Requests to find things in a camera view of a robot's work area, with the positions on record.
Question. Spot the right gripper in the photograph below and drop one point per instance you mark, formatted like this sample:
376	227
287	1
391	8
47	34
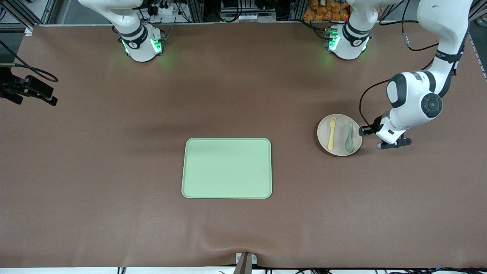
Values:
10	86

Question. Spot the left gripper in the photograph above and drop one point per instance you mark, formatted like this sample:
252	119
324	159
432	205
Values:
373	128

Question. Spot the teal plastic spoon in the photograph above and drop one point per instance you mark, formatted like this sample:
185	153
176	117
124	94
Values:
348	142

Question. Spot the round beige plate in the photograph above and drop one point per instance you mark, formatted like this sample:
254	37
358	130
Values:
339	129

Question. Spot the yellow plastic fork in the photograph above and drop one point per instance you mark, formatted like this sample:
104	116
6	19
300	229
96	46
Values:
331	137

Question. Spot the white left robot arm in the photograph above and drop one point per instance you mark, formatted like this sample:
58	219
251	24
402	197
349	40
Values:
445	23

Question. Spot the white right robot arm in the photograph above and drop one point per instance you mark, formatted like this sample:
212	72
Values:
141	50

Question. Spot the orange bread piece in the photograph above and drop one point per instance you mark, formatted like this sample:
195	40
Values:
314	3
324	9
344	14
327	16
335	7
309	15

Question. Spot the brown table mat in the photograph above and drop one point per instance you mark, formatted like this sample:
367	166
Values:
114	171

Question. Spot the light green rectangular tray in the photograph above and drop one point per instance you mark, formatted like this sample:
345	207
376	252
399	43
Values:
226	169

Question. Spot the white power strip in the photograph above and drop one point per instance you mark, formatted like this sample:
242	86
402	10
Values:
163	10

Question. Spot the white connector strip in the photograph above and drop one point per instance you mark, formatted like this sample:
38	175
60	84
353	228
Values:
251	17

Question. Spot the aluminium frame profile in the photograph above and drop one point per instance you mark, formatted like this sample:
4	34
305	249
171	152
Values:
480	9
296	9
48	11
196	11

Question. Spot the aluminium camera post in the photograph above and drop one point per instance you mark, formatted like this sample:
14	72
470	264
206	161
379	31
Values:
245	264

